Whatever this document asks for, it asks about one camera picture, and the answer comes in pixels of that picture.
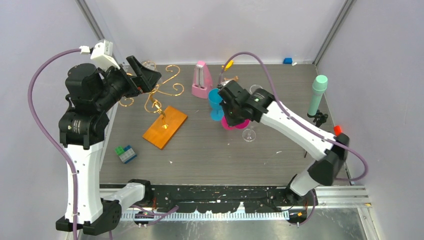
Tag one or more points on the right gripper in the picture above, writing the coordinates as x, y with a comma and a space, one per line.
230, 121

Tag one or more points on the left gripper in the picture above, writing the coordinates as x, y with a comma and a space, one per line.
144, 81

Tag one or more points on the clear wine glass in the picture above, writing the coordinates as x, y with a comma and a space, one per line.
254, 87
151, 65
249, 134

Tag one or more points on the blue plastic wine glass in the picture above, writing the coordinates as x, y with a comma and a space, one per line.
215, 99

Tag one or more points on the pink plastic wine glass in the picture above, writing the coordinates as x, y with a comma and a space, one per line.
240, 126

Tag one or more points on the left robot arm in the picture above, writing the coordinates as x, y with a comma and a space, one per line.
92, 92

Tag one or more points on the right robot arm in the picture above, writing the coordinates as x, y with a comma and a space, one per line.
328, 157

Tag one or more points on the orange wooden rack base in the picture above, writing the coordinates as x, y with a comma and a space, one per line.
160, 137

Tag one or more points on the tan arch block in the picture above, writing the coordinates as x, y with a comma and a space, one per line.
235, 78

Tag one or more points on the pink metronome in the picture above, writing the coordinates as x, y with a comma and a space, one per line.
202, 82

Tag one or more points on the yellow curved block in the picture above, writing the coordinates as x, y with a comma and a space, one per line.
227, 66

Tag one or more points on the blue block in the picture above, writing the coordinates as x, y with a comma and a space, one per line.
287, 61

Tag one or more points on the green blue toy bricks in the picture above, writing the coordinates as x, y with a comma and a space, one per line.
126, 154

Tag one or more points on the mint green microphone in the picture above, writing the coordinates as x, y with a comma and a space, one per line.
319, 86

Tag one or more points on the gold wire glass rack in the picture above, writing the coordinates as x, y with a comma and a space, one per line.
157, 105

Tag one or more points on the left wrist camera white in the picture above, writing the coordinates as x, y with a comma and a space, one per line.
101, 54

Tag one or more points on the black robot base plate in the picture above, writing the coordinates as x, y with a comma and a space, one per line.
221, 199

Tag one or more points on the orange red block by wall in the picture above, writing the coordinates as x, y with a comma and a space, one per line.
337, 130

